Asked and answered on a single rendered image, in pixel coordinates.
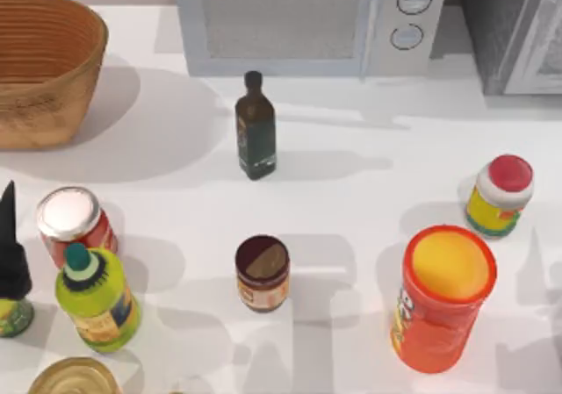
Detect dark green glass bottle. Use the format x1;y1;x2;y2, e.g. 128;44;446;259
234;70;278;182

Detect dark brown jar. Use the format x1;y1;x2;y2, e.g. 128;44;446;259
234;234;292;314

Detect microwave oven door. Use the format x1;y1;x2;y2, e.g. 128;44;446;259
173;0;381;77

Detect pale microwave oven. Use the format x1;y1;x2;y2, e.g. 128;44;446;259
171;0;452;78

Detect orange tube can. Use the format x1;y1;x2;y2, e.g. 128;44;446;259
390;225;498;375

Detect red can with silver lid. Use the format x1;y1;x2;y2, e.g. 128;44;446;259
35;186;119;271

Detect yellow bottle with red cap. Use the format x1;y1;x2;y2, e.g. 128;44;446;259
465;154;535;239

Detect green bottle with teal cap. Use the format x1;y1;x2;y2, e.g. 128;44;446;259
54;242;142;355

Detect woven brown basket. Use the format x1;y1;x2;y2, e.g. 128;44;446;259
0;0;110;151

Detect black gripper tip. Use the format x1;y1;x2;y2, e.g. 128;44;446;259
0;180;33;301

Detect grey cabinet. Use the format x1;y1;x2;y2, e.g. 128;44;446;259
454;0;562;97

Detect gold tin can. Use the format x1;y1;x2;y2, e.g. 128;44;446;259
26;356;123;394

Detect green can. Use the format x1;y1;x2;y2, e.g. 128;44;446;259
0;296;35;339

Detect microwave door handle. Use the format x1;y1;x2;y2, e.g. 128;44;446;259
359;0;380;82

